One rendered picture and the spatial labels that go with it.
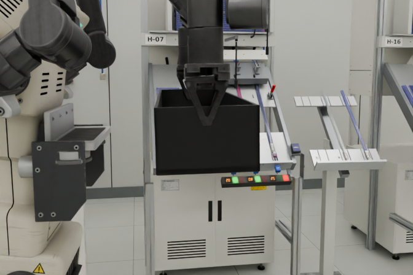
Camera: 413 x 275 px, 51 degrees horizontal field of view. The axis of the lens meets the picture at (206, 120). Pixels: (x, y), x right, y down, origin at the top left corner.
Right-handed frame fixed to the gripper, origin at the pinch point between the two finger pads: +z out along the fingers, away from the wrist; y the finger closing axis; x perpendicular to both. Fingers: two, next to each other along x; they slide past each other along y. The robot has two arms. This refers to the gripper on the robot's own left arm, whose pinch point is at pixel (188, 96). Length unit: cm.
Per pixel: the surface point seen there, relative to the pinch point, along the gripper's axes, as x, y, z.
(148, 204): 16, 75, 56
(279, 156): -49, 82, 37
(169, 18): 4, 119, -35
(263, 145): -42, 87, 32
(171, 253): 6, 106, 95
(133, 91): 36, 269, 14
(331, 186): -79, 91, 56
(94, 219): 65, 210, 111
